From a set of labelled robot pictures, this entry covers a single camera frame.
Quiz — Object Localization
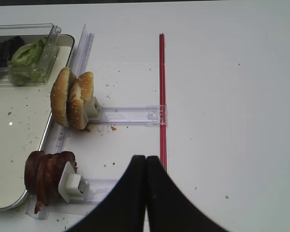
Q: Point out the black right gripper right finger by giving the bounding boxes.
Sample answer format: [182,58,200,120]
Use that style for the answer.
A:
[146,156,226,232]

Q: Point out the meat patty slices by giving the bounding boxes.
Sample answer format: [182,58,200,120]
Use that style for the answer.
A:
[24,151,77,214]

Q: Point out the silver metal tray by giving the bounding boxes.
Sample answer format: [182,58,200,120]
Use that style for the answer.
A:
[0,34,75,211]

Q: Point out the sesame bun top outer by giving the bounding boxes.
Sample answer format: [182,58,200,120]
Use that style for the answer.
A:
[50,67,76,127]

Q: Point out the right clear long divider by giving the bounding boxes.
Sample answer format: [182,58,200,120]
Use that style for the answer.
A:
[24,28,102,219]

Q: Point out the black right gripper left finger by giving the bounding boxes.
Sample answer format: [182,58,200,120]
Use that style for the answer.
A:
[68,155,145,232]

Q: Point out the purple cabbage leaves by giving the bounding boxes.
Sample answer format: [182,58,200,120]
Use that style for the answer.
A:
[0,36,25,68]

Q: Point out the white pusher block patty rail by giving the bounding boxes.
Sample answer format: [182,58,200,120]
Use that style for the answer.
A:
[58,162,89,203]

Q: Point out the right red strip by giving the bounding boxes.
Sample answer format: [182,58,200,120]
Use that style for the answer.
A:
[159,33,167,170]

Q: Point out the clear rail under patties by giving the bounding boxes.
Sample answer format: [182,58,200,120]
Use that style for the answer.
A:
[63,179,119,204]

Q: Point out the green lettuce leaves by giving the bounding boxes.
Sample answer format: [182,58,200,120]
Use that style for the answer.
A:
[7,40,45,86]

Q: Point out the clear rail under buns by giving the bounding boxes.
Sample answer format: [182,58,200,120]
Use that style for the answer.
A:
[89,105,167,126]

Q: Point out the clear plastic container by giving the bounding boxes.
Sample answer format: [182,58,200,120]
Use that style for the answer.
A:
[0,24,61,87]

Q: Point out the sesame bun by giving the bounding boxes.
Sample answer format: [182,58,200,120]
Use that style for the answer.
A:
[50,67,76,127]
[67,72,94,130]

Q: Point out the sesame bun top inner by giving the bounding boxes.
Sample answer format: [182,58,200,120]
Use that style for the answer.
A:
[67,72,94,130]

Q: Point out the white pusher block bun rail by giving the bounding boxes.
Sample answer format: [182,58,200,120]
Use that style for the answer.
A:
[83,97,102,122]

